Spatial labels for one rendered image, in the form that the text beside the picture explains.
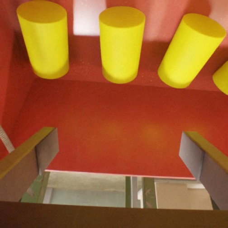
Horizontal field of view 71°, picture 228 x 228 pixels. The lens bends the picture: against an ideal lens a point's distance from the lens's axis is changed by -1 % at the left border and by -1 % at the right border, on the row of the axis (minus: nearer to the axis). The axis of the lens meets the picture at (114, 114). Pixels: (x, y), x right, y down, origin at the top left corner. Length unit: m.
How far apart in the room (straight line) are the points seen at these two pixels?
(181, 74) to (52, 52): 0.22
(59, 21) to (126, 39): 0.10
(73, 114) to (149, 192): 0.40
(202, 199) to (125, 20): 1.96
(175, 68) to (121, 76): 0.09
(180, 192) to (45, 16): 1.70
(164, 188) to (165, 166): 1.42
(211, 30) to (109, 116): 0.23
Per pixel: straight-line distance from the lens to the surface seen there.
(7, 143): 0.27
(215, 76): 0.40
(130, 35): 0.26
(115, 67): 0.29
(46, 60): 0.30
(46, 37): 0.28
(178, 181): 1.78
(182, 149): 0.17
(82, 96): 0.38
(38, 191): 0.46
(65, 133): 0.33
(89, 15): 0.32
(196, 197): 2.06
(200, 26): 0.30
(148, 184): 0.64
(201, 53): 0.29
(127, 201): 1.30
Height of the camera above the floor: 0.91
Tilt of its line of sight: 35 degrees down
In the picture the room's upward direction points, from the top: 177 degrees counter-clockwise
